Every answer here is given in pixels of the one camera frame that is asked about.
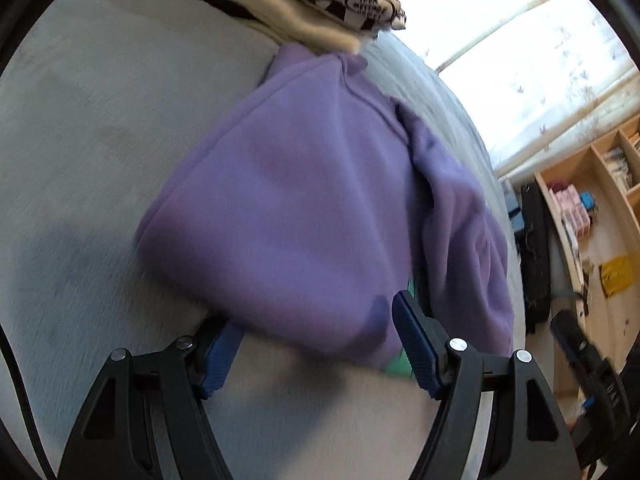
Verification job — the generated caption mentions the pink boxes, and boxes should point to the pink boxes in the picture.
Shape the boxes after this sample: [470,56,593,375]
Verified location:
[549,185,592,239]

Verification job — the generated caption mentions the yellow paper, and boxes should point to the yellow paper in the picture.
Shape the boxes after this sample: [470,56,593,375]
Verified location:
[600,255,635,297]

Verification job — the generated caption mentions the grey bed blanket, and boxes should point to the grey bed blanket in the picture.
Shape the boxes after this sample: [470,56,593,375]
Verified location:
[0,0,531,480]

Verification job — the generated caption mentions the wooden shelf unit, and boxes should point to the wooden shelf unit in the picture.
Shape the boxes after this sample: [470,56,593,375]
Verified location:
[535,115,640,411]

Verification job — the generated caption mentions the cream folded garment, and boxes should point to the cream folded garment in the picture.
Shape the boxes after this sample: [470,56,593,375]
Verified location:
[189,0,362,55]

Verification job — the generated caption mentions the black bag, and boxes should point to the black bag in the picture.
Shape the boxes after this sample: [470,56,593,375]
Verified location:
[515,182,552,336]

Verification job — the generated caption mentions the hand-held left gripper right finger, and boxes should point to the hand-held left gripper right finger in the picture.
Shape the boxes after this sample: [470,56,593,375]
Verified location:
[391,291,583,480]

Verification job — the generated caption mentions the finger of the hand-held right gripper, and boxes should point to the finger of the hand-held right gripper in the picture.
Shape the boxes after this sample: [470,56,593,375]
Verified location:
[550,310,601,376]

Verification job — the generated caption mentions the green garment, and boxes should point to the green garment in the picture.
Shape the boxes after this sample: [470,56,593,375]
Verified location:
[384,277,427,378]

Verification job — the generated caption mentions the purple sweatshirt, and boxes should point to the purple sweatshirt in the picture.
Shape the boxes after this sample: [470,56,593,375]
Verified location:
[135,42,516,373]

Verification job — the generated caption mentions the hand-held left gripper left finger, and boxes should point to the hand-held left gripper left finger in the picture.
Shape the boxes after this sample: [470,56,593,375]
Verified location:
[57,316,246,480]

